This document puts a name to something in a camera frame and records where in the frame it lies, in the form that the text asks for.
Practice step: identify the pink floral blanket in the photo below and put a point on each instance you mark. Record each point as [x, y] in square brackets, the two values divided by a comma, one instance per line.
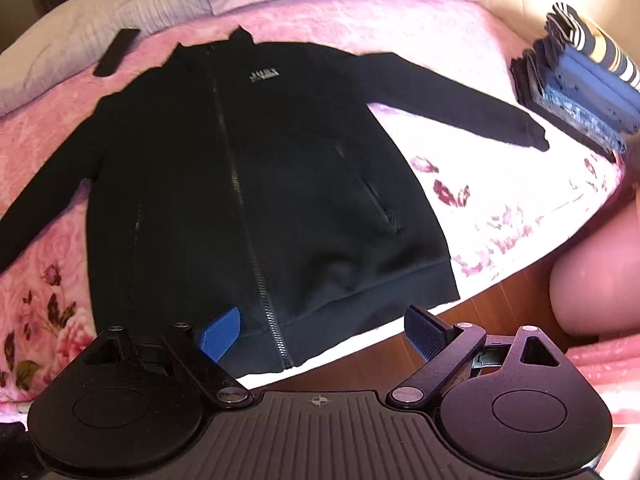
[500, 200]

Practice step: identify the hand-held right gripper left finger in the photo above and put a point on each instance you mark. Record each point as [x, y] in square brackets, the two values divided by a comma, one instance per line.
[220, 336]

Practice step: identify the stack of folded clothes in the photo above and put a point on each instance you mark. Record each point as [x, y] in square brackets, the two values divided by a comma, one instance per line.
[585, 90]

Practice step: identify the black remote control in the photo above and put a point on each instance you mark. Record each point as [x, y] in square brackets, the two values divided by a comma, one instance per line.
[117, 52]

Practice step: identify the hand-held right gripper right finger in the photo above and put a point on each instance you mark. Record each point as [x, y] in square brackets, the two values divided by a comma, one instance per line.
[423, 334]

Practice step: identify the pink plastic bag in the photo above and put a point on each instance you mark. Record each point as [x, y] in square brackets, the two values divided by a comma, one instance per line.
[607, 367]

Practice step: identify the black zip jacket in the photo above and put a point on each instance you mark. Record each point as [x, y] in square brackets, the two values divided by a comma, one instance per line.
[260, 200]

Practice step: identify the grey pillow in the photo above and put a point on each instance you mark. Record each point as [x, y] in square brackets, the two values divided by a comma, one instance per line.
[80, 45]

